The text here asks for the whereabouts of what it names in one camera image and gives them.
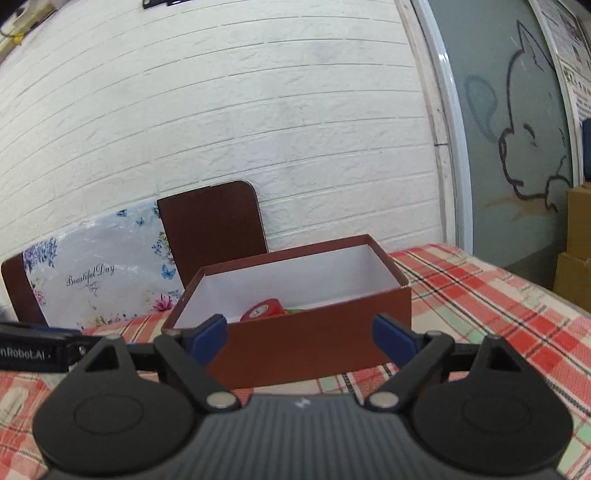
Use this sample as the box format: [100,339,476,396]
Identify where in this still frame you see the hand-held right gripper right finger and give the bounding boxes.
[368,313,525,412]

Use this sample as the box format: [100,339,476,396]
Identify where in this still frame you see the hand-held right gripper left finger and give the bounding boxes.
[69,314,242,412]

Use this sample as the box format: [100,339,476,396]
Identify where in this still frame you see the brown cardboard box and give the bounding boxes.
[161,234,413,389]

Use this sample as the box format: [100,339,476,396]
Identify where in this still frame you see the red tape roll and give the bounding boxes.
[240,299,284,323]

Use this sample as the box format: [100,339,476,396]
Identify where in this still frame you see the red plaid tablecloth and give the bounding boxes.
[0,242,591,480]

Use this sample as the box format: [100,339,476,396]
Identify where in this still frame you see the tan cardboard carton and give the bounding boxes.
[551,251,591,315]
[566,184,591,260]

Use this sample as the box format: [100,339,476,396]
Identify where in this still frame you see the glass door with cat drawing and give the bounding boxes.
[413,0,583,287]

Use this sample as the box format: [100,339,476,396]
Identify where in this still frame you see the white door frame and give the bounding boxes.
[396,0,476,256]

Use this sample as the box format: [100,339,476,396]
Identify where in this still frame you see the black wall fixture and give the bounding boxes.
[141,0,205,11]

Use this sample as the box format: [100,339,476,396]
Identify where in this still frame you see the wall poster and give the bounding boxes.
[531,0,591,123]

